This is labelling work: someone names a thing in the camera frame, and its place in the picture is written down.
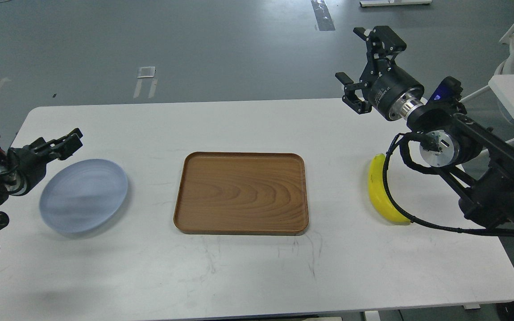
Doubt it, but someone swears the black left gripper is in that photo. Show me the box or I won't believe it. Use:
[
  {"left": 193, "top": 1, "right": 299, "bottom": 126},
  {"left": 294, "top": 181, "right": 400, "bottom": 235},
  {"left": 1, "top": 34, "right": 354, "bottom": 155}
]
[{"left": 8, "top": 128, "right": 83, "bottom": 196}]

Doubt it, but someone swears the light blue round plate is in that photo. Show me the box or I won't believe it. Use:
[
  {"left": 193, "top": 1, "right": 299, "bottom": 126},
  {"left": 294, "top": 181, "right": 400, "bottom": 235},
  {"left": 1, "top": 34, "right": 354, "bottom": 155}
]
[{"left": 39, "top": 159, "right": 129, "bottom": 234}]

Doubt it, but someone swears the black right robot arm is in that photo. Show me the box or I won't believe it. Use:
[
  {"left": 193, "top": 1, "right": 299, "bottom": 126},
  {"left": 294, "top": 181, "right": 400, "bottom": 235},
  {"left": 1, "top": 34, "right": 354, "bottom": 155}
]
[{"left": 335, "top": 26, "right": 514, "bottom": 237}]

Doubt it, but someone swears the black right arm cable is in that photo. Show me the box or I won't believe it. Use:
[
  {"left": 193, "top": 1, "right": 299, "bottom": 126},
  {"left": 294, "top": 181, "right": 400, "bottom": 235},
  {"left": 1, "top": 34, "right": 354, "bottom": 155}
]
[{"left": 382, "top": 132, "right": 514, "bottom": 237}]

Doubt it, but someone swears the brown wooden tray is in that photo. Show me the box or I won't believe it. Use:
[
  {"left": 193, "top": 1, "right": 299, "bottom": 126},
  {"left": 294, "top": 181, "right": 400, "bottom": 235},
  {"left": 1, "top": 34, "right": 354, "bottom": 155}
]
[{"left": 173, "top": 152, "right": 309, "bottom": 236}]

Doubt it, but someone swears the yellow banana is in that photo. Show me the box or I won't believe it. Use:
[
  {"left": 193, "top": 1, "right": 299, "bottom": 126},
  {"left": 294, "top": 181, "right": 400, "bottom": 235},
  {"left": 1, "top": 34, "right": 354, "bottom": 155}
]
[{"left": 367, "top": 154, "right": 410, "bottom": 224}]

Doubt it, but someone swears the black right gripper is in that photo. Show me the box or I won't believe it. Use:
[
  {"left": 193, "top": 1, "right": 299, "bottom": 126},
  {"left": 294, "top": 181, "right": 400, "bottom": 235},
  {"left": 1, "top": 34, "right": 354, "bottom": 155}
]
[{"left": 335, "top": 26, "right": 424, "bottom": 121}]

